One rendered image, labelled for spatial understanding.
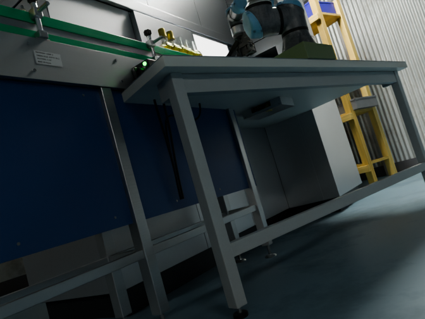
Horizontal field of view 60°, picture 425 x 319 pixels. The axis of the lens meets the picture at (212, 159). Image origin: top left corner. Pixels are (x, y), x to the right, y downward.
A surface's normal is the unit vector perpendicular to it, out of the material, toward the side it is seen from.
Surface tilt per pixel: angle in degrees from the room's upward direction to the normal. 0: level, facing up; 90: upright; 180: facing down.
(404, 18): 90
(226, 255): 90
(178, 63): 90
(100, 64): 90
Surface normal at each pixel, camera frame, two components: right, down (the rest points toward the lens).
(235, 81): 0.60, -0.25
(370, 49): -0.75, 0.15
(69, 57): 0.79, -0.29
